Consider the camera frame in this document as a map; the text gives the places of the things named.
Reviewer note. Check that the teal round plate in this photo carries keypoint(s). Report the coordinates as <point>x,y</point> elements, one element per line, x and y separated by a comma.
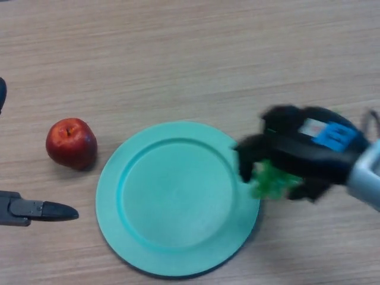
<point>178,202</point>

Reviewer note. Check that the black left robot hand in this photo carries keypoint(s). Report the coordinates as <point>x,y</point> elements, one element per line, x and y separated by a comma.
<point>23,209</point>

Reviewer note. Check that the red apple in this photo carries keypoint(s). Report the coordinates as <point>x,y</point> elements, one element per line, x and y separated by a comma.
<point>71,144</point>

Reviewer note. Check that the green grapes bunch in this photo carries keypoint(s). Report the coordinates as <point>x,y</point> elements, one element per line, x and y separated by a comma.
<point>267,184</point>

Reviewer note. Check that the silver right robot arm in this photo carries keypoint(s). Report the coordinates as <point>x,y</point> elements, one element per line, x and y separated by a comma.
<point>368,175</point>

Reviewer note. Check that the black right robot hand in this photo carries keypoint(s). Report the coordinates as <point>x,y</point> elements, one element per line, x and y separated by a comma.
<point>297,148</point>

